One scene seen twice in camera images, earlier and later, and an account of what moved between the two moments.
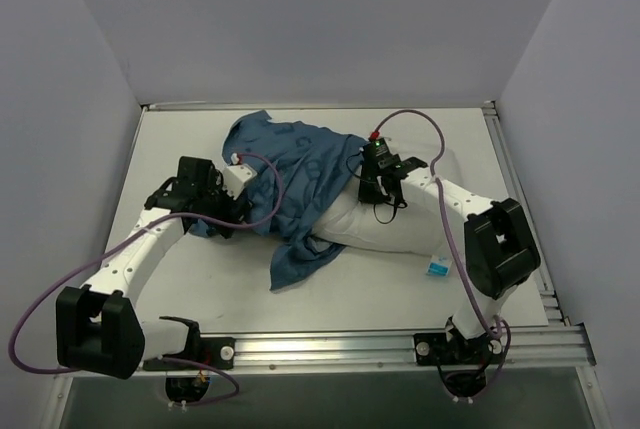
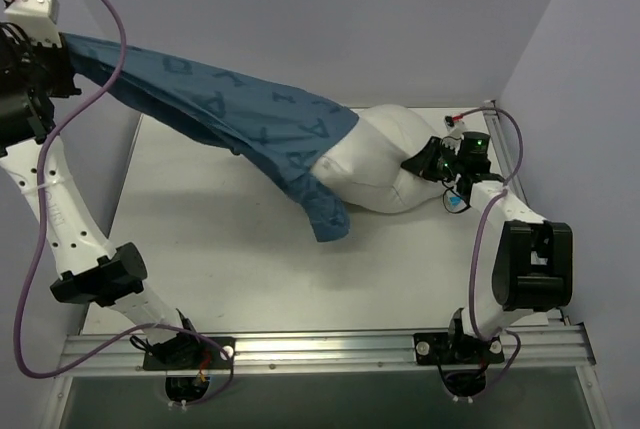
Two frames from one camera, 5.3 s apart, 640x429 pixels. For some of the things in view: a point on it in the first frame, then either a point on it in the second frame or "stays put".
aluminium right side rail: x=547 y=283 stays put
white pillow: x=408 y=224 -> x=364 y=164
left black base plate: x=217 y=352 stays put
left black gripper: x=232 y=214 -> x=60 y=67
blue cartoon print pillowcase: x=315 y=164 -> x=281 y=134
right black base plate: x=432 y=349 stays put
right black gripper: x=373 y=189 -> x=435 y=160
